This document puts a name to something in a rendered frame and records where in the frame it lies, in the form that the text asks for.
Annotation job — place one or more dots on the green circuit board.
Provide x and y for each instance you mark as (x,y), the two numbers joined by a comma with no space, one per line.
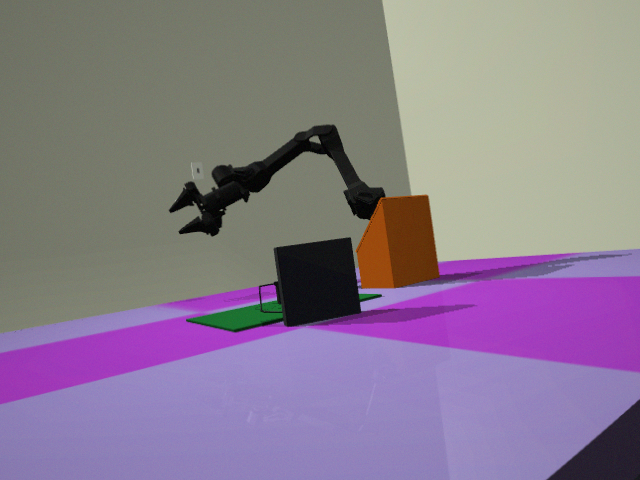
(249,317)

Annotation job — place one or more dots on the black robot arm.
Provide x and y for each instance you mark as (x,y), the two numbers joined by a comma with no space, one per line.
(236,183)

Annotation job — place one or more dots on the black connector plug with cable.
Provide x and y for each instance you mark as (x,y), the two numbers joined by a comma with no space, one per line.
(278,297)

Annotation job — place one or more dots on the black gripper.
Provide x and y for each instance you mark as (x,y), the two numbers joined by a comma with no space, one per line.
(212,202)

